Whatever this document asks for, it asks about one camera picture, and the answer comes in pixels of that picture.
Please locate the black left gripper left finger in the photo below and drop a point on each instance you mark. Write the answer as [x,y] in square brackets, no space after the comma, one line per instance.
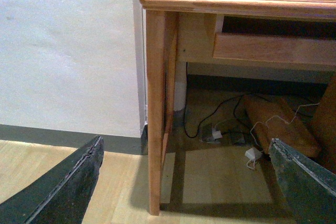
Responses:
[62,194]

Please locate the wooden pull-out keyboard tray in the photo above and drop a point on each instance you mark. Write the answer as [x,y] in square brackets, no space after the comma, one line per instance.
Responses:
[277,49]

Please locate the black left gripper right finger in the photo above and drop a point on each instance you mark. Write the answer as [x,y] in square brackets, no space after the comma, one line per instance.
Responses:
[308,188]

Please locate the floor power socket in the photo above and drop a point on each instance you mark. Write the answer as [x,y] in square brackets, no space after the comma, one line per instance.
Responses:
[206,134]

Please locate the wooden desk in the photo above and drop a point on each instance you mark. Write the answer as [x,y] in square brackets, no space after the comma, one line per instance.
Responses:
[166,29]

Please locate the white power adapter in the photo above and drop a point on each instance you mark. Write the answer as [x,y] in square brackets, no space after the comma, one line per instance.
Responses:
[253,154]

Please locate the white plug in socket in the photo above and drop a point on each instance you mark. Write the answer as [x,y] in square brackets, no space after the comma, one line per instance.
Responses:
[216,134]

